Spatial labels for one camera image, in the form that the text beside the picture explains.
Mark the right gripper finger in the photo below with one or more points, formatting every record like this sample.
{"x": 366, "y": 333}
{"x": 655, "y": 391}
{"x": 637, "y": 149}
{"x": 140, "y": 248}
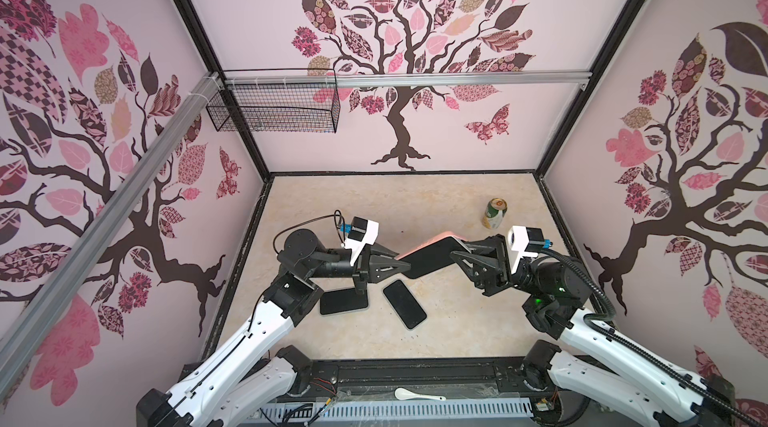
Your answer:
{"x": 486, "y": 245}
{"x": 480, "y": 270}

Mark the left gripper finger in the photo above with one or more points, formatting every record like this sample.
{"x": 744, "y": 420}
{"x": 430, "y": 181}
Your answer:
{"x": 378, "y": 253}
{"x": 377, "y": 274}

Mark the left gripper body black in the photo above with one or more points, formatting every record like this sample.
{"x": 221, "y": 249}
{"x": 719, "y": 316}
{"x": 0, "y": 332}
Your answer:
{"x": 359, "y": 271}

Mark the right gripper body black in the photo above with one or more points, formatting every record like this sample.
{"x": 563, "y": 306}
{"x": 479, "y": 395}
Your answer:
{"x": 498, "y": 263}

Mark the pink phone case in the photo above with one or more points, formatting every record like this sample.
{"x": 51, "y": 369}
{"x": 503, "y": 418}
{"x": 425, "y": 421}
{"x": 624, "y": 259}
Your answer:
{"x": 431, "y": 241}

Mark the black smartphone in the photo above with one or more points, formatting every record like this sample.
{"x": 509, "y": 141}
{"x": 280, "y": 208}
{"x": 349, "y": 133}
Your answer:
{"x": 432, "y": 258}

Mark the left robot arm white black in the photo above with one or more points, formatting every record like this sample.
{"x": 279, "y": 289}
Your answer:
{"x": 291, "y": 296}

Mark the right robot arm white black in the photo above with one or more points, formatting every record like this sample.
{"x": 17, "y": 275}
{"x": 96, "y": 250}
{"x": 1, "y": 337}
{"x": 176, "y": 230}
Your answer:
{"x": 584, "y": 352}

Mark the black phone white case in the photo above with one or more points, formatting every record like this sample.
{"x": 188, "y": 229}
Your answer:
{"x": 342, "y": 301}

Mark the black phone clear case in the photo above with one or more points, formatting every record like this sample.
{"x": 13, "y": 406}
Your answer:
{"x": 404, "y": 304}

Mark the green beverage can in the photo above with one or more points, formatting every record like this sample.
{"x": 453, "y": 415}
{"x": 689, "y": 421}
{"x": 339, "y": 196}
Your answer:
{"x": 494, "y": 213}

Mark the white plastic spoon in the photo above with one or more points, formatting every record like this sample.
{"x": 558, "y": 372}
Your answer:
{"x": 404, "y": 394}

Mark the aluminium bar back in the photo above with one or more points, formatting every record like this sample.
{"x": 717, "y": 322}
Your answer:
{"x": 410, "y": 80}

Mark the aluminium bar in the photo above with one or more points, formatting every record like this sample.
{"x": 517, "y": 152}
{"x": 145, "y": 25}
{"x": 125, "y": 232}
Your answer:
{"x": 410, "y": 80}
{"x": 29, "y": 330}

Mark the aluminium bar left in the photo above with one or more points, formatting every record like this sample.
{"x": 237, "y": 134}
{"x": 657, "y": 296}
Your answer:
{"x": 29, "y": 330}

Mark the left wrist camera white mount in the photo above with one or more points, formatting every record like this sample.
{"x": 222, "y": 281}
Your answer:
{"x": 360, "y": 233}

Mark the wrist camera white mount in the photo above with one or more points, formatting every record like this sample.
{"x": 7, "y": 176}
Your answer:
{"x": 360, "y": 233}
{"x": 524, "y": 242}

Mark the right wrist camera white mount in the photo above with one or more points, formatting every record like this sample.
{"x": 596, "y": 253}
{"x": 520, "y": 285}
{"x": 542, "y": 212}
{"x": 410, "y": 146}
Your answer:
{"x": 524, "y": 242}

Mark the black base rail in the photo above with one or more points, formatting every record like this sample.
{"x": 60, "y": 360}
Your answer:
{"x": 420, "y": 370}

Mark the white slotted cable duct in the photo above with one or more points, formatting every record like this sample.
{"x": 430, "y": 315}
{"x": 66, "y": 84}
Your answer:
{"x": 358, "y": 412}

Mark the black wire basket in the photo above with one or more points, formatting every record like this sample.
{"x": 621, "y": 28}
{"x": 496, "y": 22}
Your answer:
{"x": 289, "y": 100}

